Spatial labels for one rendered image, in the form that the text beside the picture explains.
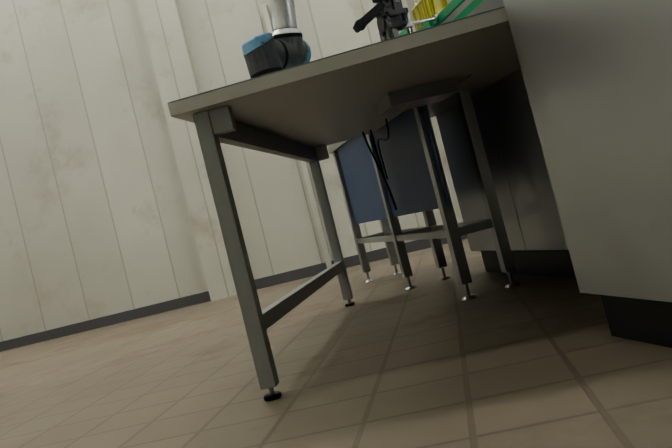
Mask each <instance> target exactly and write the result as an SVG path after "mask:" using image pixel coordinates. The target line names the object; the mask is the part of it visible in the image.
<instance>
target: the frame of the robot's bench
mask: <svg viewBox="0 0 672 448"><path fill-rule="evenodd" d="M193 119H194V123H195V127H196V131H197V135H198V139H199V143H200V147H201V151H202V155H203V159H204V163H205V167H206V171H207V175H208V179H209V183H210V188H211V192H212V196H213V200H214V204H215V208H216V212H217V216H218V220H219V224H220V228H221V232H222V236H223V240H224V244H225V248H226V252H227V256H228V260H229V264H230V268H231V272H232V276H233V281H234V285H235V289H236V293H237V297H238V301H239V305H240V309H241V313H242V317H243V321H244V325H245V329H246V333H247V337H248V341H249V345H250V349H251V353H252V357H253V361H254V365H255V369H256V374H257V378H258V382H259V386H260V389H261V390H263V389H268V390H269V393H267V394H265V395H264V397H263V398H264V401H273V400H276V399H278V398H280V397H281V396H282V394H281V392H280V391H274V390H273V387H276V386H277V385H278V383H279V378H278V374H277V370H276V366H275V362H274V358H273V354H272V350H271V346H270V342H269V338H268V334H267V330H266V329H268V328H269V327H270V326H272V325H273V324H274V323H275V322H277V321H278V320H279V319H281V318H282V317H283V316H285V315H286V314H287V313H288V312H290V311H291V310H292V309H294V308H295V307H296V306H298V305H299V304H300V303H301V302H303V301H304V300H305V299H307V298H308V297H309V296H311V295H312V294H313V293H314V292H316V291H317V290H318V289H320V288H321V287H322V286H323V285H325V284H326V283H327V282H329V281H330V280H331V279H333V278H334V277H335V276H336V275H337V276H338V280H339V284H340V288H341V292H342V296H343V300H347V301H348V303H346V304H345V307H349V306H353V305H355V302H351V301H350V299H352V298H353V294H352V290H351V286H350V282H349V278H348V274H347V270H346V266H345V262H344V258H343V254H342V250H341V247H340V243H339V239H338V235H337V231H336V227H335V223H334V219H333V215H332V211H331V207H330V203H329V199H328V195H327V191H326V187H325V183H324V179H323V175H322V171H321V167H320V163H319V161H321V160H325V159H328V158H329V154H328V150H327V146H326V145H322V146H319V147H315V148H314V147H313V148H311V147H308V146H306V145H303V144H300V143H297V142H294V141H291V140H288V139H285V138H282V137H279V136H276V135H273V134H270V133H267V132H264V131H262V130H259V129H256V128H253V127H250V126H247V125H244V124H241V123H238V122H235V121H234V117H233V113H232V109H231V107H230V106H224V107H220V108H217V109H213V110H210V111H208V110H206V111H202V112H199V113H195V114H193ZM220 143H225V144H229V145H234V146H238V147H242V148H247V149H251V150H256V151H260V152H265V153H269V154H274V155H278V156H283V157H287V158H292V159H296V160H300V161H305V162H309V165H310V169H311V173H312V177H313V181H314V185H315V189H316V193H317V197H318V201H319V205H320V209H321V213H322V217H323V221H324V225H325V229H326V233H327V237H328V241H329V245H330V249H331V253H332V256H333V260H334V264H333V265H331V266H330V267H328V268H327V269H325V270H323V271H322V272H320V273H319V274H317V275H316V276H314V277H313V278H311V279H310V280H308V281H306V282H305V283H303V284H302V285H300V286H299V287H297V288H296V289H294V290H293V291H291V292H289V293H288V294H286V295H285V296H283V297H282V298H280V299H279V300H277V301H275V302H274V303H272V304H271V305H269V306H268V307H266V308H265V309H263V310H261V306H260V302H259V298H258V294H257V290H256V286H255V282H254V278H253V274H252V270H251V266H250V262H249V258H248V254H247V250H246V246H245V242H244V237H243V233H242V229H241V225H240V221H239V217H238V213H237V209H236V205H235V201H234V197H233V193H232V189H231V185H230V181H229V177H228V173H227V169H226V165H225V161H224V157H223V153H222V149H221V145H220Z"/></svg>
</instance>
